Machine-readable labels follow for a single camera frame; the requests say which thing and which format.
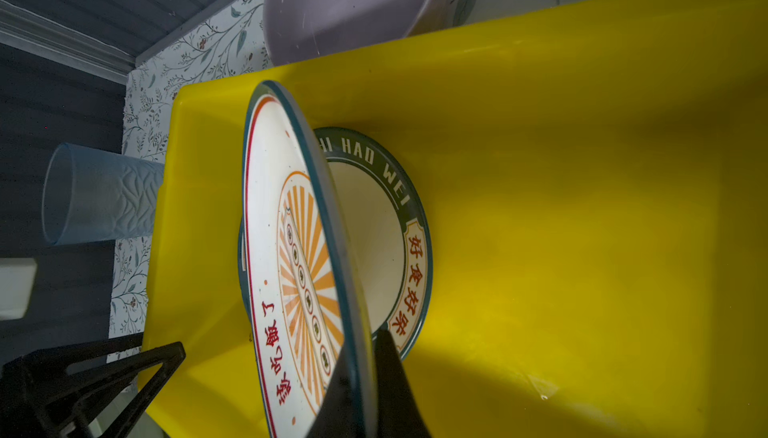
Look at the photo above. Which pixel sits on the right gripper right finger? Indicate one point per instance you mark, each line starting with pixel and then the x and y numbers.
pixel 398 414

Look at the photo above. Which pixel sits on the green rimmed white plate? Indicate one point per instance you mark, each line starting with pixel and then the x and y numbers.
pixel 390 228

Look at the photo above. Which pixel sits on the purple bowl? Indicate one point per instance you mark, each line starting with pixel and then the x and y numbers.
pixel 300 30

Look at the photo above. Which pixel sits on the yellow plastic bin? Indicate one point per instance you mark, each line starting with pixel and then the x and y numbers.
pixel 595 184

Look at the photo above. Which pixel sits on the blue plastic cup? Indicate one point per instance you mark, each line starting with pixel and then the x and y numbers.
pixel 90 195

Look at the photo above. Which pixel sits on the orange sunburst plate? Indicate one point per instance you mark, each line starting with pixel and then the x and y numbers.
pixel 292 399

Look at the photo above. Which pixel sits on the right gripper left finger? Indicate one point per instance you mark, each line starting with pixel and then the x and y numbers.
pixel 335 418

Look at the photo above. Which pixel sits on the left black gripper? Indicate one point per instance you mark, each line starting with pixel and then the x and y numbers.
pixel 41 397

